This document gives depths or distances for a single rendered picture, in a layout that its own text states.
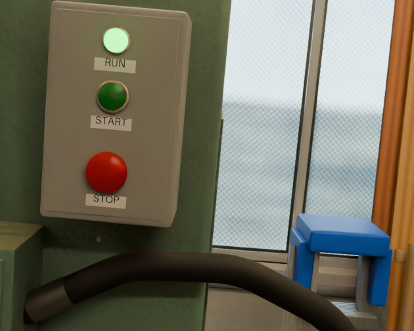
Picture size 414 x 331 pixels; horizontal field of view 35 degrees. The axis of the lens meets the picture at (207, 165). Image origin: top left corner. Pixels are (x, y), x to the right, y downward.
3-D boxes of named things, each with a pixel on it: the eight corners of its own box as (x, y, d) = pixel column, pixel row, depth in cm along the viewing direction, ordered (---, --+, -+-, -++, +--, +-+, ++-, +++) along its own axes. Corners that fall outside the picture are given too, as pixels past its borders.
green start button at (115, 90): (95, 111, 47) (97, 78, 47) (128, 114, 47) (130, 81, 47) (93, 111, 46) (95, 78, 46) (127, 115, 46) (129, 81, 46)
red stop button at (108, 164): (86, 189, 48) (89, 149, 47) (126, 192, 48) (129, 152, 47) (83, 192, 47) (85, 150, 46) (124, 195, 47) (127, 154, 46)
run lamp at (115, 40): (101, 53, 47) (103, 25, 46) (129, 56, 47) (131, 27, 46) (100, 53, 46) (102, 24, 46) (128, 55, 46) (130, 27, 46)
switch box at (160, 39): (58, 201, 54) (69, 8, 52) (177, 213, 54) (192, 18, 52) (37, 217, 48) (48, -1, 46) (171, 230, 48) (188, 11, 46)
